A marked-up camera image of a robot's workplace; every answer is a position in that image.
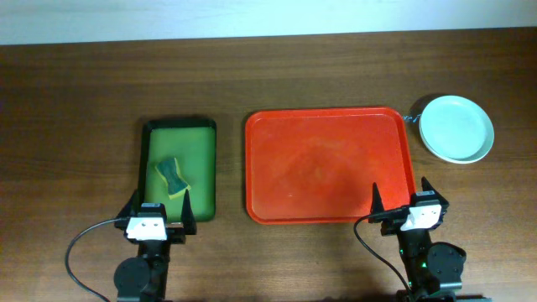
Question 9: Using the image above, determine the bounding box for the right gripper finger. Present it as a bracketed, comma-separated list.
[420, 176, 438, 195]
[370, 182, 385, 215]

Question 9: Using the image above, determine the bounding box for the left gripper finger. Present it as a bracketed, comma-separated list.
[180, 190, 197, 235]
[117, 190, 139, 218]

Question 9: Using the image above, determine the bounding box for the yellow green sponge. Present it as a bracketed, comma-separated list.
[155, 158, 190, 200]

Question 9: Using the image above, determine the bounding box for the white plate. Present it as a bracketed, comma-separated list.
[419, 102, 495, 164]
[418, 94, 495, 161]
[420, 126, 495, 164]

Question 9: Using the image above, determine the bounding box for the white plate top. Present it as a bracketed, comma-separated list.
[419, 102, 495, 164]

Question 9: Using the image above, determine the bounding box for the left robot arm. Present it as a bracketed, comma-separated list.
[113, 191, 197, 302]

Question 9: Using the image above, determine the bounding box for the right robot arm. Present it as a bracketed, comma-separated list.
[368, 178, 486, 302]

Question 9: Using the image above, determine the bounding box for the green soapy water tray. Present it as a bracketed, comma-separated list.
[138, 117, 216, 222]

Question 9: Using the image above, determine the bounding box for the red plastic tray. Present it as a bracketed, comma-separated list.
[244, 107, 416, 225]

